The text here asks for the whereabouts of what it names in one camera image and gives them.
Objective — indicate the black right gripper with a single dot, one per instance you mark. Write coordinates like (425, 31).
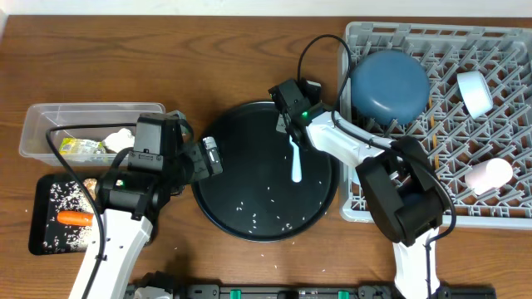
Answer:
(282, 124)

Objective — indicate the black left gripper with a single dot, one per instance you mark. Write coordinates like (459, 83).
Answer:
(207, 167)

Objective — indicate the light blue plastic knife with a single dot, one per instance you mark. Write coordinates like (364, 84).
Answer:
(296, 174)

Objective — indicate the white napkin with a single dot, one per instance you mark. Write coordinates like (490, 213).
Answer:
(118, 141)

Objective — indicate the dark blue plate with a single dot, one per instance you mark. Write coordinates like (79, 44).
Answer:
(390, 85)

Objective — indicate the brown food scrap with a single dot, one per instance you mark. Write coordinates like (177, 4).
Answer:
(90, 184)

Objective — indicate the green yellow snack wrapper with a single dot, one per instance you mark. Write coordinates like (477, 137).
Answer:
(82, 150)

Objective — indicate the wooden chopstick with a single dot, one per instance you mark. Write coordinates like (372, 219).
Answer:
(434, 139)

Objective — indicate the orange carrot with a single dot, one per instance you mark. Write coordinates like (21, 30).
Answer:
(73, 218)

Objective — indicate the light blue bowl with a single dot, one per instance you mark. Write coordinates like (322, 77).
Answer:
(475, 93)

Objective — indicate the pink cup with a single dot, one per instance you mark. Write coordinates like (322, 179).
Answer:
(488, 175)

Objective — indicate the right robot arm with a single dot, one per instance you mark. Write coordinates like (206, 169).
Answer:
(405, 198)

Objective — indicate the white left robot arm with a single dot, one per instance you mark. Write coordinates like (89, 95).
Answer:
(129, 198)

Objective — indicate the grey dishwasher rack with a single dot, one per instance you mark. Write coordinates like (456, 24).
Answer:
(503, 56)

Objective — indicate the round black tray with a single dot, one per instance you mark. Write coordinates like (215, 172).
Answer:
(255, 198)

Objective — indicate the black rectangular tray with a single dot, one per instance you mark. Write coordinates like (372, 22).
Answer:
(55, 193)

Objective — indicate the clear plastic bin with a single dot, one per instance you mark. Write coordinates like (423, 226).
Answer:
(41, 117)

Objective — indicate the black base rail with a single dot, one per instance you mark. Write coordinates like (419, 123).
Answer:
(160, 285)

